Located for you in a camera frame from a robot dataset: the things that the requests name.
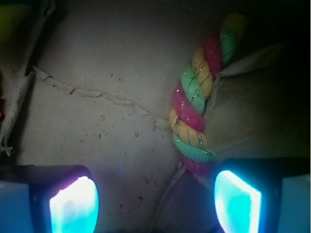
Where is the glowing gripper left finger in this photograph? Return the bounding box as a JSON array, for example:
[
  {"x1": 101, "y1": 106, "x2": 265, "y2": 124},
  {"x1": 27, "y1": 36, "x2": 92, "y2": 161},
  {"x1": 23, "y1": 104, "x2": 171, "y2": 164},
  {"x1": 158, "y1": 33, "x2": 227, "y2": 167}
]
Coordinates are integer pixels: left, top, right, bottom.
[{"x1": 0, "y1": 165, "x2": 99, "y2": 233}]

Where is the yellow green sponge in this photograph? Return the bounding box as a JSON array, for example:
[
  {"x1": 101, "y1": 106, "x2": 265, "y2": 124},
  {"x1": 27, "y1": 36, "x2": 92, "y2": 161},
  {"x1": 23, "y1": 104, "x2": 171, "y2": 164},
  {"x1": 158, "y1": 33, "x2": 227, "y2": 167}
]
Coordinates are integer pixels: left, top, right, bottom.
[{"x1": 0, "y1": 4, "x2": 33, "y2": 43}]

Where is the brown paper bag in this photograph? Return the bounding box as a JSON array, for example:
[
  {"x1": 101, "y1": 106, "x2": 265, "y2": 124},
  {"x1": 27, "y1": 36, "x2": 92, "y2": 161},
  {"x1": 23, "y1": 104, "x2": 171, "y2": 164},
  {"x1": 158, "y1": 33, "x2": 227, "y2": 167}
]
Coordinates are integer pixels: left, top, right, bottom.
[{"x1": 4, "y1": 0, "x2": 311, "y2": 233}]

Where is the multicolored twisted rope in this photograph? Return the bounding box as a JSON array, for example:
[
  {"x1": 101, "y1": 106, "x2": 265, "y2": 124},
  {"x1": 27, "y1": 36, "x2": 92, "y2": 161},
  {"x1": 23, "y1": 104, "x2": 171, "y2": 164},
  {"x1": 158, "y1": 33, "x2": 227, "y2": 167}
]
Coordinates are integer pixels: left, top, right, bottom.
[{"x1": 169, "y1": 13, "x2": 248, "y2": 185}]

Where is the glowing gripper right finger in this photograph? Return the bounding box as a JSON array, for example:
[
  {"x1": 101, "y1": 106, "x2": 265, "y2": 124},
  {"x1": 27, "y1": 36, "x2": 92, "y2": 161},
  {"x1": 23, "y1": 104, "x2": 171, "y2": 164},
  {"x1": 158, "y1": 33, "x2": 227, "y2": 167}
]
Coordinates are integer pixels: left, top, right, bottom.
[{"x1": 214, "y1": 157, "x2": 311, "y2": 233}]

